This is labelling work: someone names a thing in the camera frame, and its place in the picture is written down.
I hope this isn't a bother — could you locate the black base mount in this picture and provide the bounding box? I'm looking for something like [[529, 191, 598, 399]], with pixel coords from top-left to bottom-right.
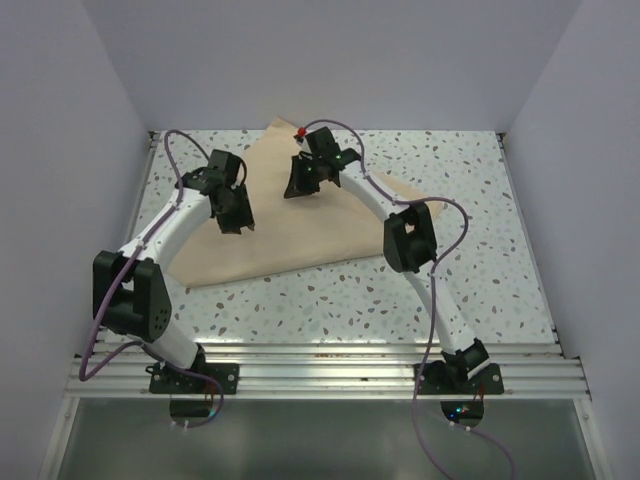
[[145, 362, 240, 395], [413, 361, 505, 396]]

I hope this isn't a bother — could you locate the beige cloth drape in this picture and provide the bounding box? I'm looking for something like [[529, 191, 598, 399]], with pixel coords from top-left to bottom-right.
[[167, 115, 448, 290]]

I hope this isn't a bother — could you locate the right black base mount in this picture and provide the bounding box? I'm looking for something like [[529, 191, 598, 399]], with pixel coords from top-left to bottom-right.
[[413, 361, 505, 396]]

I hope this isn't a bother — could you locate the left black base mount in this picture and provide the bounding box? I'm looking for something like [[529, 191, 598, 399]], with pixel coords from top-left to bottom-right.
[[145, 362, 240, 395]]

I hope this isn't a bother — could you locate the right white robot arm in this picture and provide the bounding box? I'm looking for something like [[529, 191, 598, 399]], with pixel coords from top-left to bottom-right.
[[284, 126, 490, 393]]

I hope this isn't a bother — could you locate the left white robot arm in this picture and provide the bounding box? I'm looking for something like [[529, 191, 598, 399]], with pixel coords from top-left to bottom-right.
[[80, 149, 255, 393]]

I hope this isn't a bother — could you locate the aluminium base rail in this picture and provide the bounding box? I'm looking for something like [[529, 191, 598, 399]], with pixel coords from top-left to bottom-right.
[[64, 343, 590, 400]]

